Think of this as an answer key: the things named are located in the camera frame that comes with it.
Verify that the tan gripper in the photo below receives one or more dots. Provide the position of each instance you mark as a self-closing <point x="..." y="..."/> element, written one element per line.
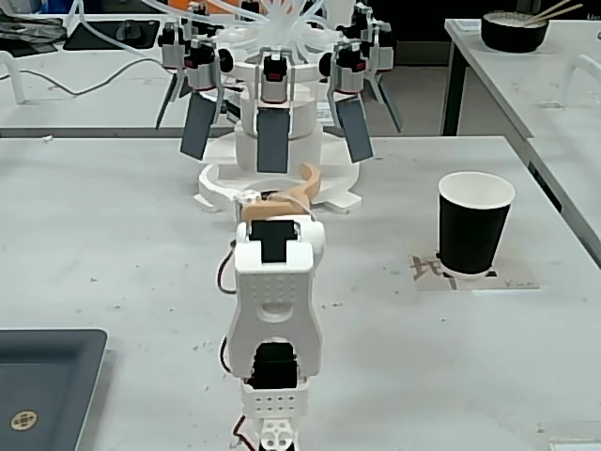
<point x="269" y="209"/>

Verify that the black paper cup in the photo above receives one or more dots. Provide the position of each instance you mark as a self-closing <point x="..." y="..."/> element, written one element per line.
<point x="472" y="235"/>

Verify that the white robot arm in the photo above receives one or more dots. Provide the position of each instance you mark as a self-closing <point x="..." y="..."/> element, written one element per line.
<point x="274" y="300"/>

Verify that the printed paper mat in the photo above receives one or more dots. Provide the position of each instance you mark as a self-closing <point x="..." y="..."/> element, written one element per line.
<point x="425" y="272"/>

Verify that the clear tube bundle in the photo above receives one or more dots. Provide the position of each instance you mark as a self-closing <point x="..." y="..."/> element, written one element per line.
<point x="282" y="23"/>

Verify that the dark table leg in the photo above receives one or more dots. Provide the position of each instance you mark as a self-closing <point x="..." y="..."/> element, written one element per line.
<point x="454" y="94"/>

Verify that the black bowl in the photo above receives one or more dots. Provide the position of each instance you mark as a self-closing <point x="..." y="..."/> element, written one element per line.
<point x="512" y="35"/>

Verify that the white curved stand leg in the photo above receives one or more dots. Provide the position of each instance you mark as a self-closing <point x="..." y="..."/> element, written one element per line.
<point x="584" y="70"/>
<point x="16" y="75"/>

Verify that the dark crumpled cloth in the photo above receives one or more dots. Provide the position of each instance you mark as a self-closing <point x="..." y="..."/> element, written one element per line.
<point x="28" y="33"/>

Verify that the grey plastic tray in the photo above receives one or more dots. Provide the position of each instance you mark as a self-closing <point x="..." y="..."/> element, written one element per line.
<point x="47" y="376"/>

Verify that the wooden chopstick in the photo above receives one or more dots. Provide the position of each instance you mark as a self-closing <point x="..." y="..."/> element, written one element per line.
<point x="551" y="8"/>
<point x="559" y="11"/>

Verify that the round gold token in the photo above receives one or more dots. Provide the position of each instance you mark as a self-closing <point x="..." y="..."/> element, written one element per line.
<point x="23" y="419"/>

